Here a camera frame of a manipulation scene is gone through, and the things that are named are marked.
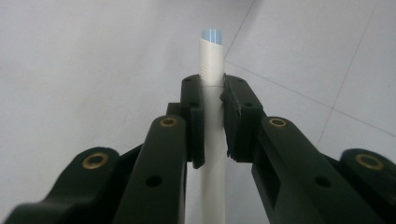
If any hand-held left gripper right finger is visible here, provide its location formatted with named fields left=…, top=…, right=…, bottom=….
left=219, top=73, right=268, bottom=163

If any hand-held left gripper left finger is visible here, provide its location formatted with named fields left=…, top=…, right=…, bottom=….
left=166, top=74, right=206, bottom=170

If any white pen with blue tip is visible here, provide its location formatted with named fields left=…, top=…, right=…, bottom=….
left=199, top=28, right=228, bottom=224

